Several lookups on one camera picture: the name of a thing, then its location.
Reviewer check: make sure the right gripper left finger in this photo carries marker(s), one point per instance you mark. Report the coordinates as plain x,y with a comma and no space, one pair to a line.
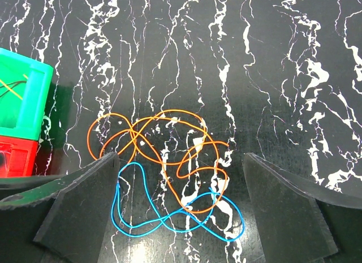
58,218

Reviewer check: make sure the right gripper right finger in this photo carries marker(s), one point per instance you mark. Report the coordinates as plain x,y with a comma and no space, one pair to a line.
299,220

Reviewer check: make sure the red plastic bin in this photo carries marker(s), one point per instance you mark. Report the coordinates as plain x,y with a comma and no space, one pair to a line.
17,157

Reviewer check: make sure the far green plastic bin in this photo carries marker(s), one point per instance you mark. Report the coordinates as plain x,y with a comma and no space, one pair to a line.
25,84

